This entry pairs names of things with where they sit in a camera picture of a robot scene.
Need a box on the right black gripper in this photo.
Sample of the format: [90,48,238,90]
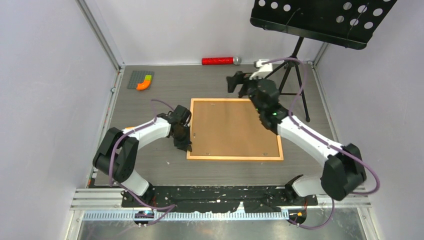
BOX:
[225,72,267,115]

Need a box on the orange wooden picture frame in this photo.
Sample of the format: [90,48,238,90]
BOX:
[186,98,284,162]

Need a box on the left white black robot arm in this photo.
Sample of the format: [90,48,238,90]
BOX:
[92,105,192,207]

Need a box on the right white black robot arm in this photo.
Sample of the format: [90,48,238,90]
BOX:
[226,71,367,205]

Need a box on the red cylinder silver cap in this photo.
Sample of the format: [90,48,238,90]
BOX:
[201,56,242,66]

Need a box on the orange curved block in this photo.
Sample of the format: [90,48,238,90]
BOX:
[135,79,152,91]

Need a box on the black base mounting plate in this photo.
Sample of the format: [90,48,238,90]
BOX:
[121,185,318,214]

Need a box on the grey lego baseplate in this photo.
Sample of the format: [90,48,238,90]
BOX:
[126,70,155,90]

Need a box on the black music stand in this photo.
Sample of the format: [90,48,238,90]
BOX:
[249,0,395,122]

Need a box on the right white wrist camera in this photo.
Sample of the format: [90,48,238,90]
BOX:
[249,58,273,80]

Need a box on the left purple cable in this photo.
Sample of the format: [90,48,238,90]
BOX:
[108,98,178,228]

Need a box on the aluminium front rail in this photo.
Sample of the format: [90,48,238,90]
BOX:
[69,186,372,222]

